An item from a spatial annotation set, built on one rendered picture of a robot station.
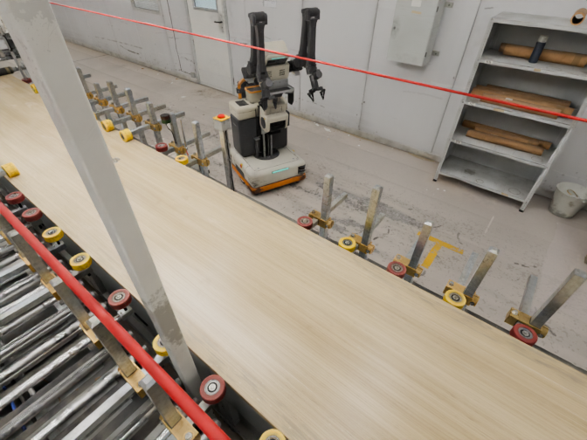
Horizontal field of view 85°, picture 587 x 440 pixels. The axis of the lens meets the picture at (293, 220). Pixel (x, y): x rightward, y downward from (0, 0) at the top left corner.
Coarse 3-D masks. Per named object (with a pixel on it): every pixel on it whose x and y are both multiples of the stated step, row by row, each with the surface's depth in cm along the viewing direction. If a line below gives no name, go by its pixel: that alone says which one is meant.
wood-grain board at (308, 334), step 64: (0, 128) 239; (64, 192) 180; (128, 192) 180; (192, 192) 181; (192, 256) 144; (256, 256) 145; (320, 256) 145; (192, 320) 120; (256, 320) 120; (320, 320) 120; (384, 320) 121; (448, 320) 121; (256, 384) 103; (320, 384) 103; (384, 384) 103; (448, 384) 103; (512, 384) 104; (576, 384) 104
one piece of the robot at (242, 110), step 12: (240, 84) 306; (240, 96) 313; (240, 108) 299; (252, 108) 304; (240, 120) 307; (252, 120) 312; (240, 132) 313; (252, 132) 319; (240, 144) 322; (252, 144) 327; (264, 144) 327; (276, 144) 342; (264, 156) 336
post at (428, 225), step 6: (426, 222) 133; (432, 222) 133; (426, 228) 134; (432, 228) 135; (420, 234) 137; (426, 234) 135; (420, 240) 139; (426, 240) 137; (420, 246) 140; (414, 252) 144; (420, 252) 142; (414, 258) 146; (420, 258) 148; (414, 264) 147; (408, 276) 154
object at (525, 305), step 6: (534, 276) 146; (528, 282) 144; (534, 282) 144; (528, 288) 141; (534, 288) 141; (528, 294) 138; (522, 300) 137; (528, 300) 136; (522, 306) 134; (528, 306) 134; (522, 312) 132; (528, 312) 132
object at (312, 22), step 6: (306, 12) 232; (306, 18) 234; (312, 18) 235; (318, 18) 237; (312, 24) 236; (312, 30) 239; (312, 36) 241; (312, 42) 244; (312, 48) 246; (312, 54) 249; (306, 66) 257; (312, 66) 255
